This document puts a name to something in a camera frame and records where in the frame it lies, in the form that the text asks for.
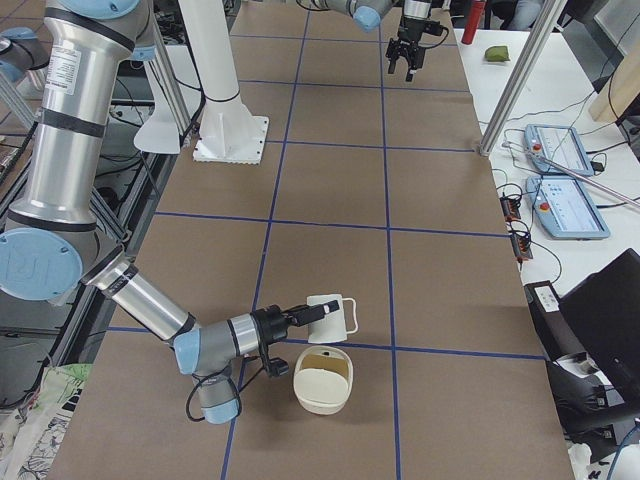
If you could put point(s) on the black orange connector block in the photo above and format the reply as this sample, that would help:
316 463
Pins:
521 246
510 205

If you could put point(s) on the cream oval basket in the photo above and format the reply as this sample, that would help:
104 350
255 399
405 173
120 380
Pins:
323 379

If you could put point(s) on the white ribbed HOME mug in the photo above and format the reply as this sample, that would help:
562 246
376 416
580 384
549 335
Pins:
333 327

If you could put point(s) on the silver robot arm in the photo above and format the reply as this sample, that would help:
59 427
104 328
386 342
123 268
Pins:
51 242
366 14

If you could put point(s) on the red bottle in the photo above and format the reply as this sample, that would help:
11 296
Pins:
474 16

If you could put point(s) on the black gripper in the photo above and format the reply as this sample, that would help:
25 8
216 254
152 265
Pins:
270 325
413 26

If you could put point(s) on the aluminium frame post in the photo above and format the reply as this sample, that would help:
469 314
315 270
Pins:
533 47

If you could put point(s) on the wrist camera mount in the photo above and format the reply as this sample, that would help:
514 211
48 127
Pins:
435 28

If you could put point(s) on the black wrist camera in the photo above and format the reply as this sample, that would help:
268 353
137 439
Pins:
274 367

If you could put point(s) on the green cloth pouch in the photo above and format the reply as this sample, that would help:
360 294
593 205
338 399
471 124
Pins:
497 54

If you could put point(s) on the brown paper table mat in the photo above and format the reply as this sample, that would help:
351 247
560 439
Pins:
371 188

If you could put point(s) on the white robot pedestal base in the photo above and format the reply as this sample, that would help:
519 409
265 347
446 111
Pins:
197 83

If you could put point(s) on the blue teach pendant far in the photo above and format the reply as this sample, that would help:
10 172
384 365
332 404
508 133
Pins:
561 144

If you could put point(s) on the black computer monitor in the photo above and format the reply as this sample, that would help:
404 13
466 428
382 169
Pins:
603 313

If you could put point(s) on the blue teach pendant near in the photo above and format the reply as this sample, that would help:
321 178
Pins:
564 208

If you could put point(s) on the blue teach pendant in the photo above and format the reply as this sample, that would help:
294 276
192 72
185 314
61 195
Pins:
564 208
561 144

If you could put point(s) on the black box with label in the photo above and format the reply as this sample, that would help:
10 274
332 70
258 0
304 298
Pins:
543 303

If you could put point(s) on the floral cloth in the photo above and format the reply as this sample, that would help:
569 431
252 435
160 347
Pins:
31 434

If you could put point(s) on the metal reacher grabber stick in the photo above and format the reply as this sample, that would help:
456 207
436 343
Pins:
580 177

